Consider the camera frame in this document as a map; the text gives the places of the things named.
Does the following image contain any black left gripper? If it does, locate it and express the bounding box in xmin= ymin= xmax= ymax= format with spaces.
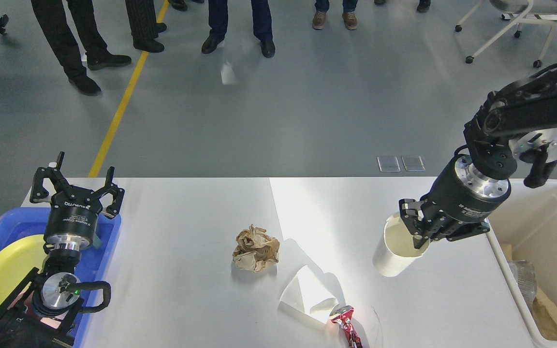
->
xmin=29 ymin=152 xmax=125 ymax=249

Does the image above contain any white paper napkin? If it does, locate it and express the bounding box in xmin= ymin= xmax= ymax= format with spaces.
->
xmin=280 ymin=266 xmax=338 ymax=324

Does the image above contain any brown paper ball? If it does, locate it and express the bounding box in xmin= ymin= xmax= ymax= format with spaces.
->
xmin=232 ymin=224 xmax=280 ymax=273

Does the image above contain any blue plastic tray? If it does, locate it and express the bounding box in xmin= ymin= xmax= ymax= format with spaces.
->
xmin=0 ymin=207 xmax=121 ymax=348

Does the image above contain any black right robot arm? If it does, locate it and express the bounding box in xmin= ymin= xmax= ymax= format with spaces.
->
xmin=399 ymin=63 xmax=557 ymax=249

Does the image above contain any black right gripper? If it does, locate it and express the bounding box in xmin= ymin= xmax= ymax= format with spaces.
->
xmin=399 ymin=155 xmax=511 ymax=249

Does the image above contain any white plastic bin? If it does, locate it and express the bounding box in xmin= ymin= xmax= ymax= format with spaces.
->
xmin=487 ymin=179 xmax=557 ymax=348

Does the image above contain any brown paper bag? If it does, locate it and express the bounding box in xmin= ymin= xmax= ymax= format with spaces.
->
xmin=501 ymin=243 xmax=557 ymax=341

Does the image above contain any white paper cup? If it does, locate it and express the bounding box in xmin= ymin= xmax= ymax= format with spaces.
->
xmin=373 ymin=212 xmax=430 ymax=277

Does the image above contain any yellow plastic plate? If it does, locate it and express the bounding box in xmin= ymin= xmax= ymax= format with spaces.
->
xmin=0 ymin=235 xmax=46 ymax=304

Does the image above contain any red snack wrapper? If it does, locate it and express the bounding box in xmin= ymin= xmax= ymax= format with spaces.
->
xmin=329 ymin=305 xmax=363 ymax=348

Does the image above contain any floor outlet cover pair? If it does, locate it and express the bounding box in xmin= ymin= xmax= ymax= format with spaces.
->
xmin=377 ymin=156 xmax=426 ymax=173

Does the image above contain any white rolling chair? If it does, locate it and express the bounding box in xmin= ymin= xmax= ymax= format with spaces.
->
xmin=465 ymin=0 xmax=557 ymax=68

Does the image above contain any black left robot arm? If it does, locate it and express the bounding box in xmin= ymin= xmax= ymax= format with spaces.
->
xmin=0 ymin=152 xmax=125 ymax=348

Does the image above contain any pink ribbed mug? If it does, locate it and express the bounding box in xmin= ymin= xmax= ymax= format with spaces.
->
xmin=7 ymin=291 xmax=60 ymax=329

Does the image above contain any grey-blue mug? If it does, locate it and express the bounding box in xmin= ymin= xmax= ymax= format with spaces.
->
xmin=91 ymin=226 xmax=103 ymax=249

